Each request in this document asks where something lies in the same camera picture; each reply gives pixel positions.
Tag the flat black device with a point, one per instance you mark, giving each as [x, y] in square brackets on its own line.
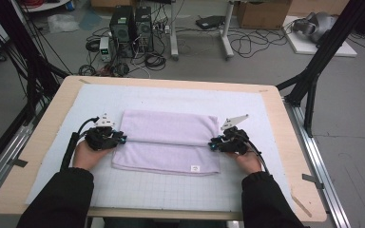
[210, 21]

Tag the large black computer tower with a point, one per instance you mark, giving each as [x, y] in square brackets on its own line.
[122, 28]

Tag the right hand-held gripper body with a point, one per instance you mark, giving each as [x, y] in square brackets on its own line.
[236, 141]

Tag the person's right hand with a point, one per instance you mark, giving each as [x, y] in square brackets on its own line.
[248, 161]

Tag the lilac printed towel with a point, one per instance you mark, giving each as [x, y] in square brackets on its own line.
[168, 142]

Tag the person's left hand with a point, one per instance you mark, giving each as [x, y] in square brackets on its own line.
[87, 156]

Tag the white desk leg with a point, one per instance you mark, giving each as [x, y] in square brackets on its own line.
[226, 38]
[173, 38]

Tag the blue-grey floor sheet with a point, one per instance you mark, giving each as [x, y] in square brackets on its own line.
[90, 19]

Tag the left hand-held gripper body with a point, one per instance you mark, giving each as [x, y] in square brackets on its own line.
[101, 137]

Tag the grey tape piece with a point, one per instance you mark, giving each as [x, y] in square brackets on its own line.
[312, 180]
[18, 162]

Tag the aluminium rail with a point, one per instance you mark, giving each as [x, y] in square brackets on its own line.
[320, 164]
[9, 148]

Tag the white grid mat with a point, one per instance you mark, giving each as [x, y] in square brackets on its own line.
[171, 190]

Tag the grey helmet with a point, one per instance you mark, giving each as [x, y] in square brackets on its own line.
[318, 25]

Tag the slim black computer tower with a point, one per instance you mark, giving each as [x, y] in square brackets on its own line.
[143, 27]

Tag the clear plastic bag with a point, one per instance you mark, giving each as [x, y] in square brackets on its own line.
[62, 22]

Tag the thin wooden strip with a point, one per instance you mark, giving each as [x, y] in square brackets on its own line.
[301, 205]

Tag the white floor board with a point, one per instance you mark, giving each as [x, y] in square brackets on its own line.
[304, 47]

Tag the white power supply box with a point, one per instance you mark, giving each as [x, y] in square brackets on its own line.
[105, 47]

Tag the brown cardboard box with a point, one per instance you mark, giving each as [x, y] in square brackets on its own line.
[263, 14]

